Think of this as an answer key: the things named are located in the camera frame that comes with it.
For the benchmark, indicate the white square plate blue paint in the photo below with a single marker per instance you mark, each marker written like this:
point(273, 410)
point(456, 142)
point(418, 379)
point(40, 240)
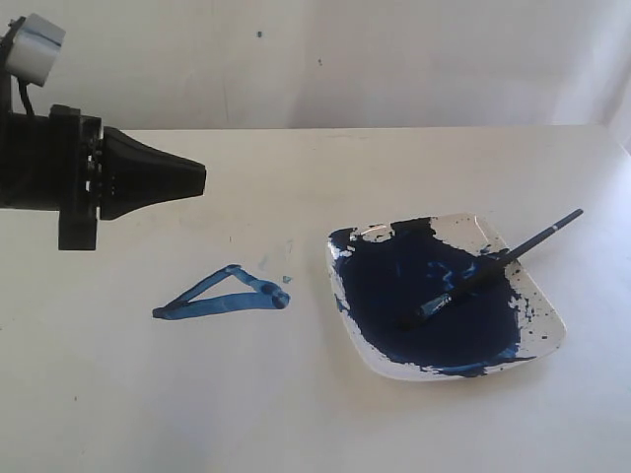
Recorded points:
point(400, 290)

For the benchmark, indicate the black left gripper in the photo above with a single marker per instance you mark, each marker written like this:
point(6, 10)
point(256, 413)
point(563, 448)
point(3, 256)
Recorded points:
point(53, 163)

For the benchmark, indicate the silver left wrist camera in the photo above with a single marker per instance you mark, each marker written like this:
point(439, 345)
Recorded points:
point(30, 48)

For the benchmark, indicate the white paper sheet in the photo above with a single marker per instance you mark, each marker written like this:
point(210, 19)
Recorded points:
point(206, 377)

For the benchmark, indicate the black paintbrush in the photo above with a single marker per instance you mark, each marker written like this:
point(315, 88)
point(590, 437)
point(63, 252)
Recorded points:
point(482, 277)

